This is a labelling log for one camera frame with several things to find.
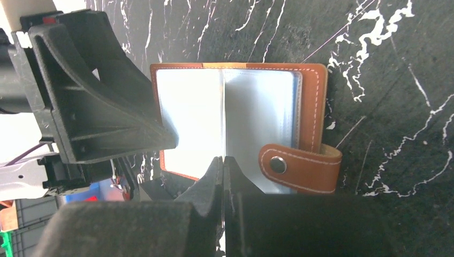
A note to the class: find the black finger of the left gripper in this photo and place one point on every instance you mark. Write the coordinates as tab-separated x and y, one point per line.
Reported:
101	105

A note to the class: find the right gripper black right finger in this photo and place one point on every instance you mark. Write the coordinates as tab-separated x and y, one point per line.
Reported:
259	224

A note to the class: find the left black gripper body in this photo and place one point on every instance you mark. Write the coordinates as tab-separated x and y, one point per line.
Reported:
22	85

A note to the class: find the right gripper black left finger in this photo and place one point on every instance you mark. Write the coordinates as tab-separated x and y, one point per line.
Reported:
186	226

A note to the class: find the brown leather card holder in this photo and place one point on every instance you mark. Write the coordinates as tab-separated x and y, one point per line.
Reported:
310	166

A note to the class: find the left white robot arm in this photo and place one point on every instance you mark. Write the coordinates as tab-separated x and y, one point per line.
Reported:
20	133

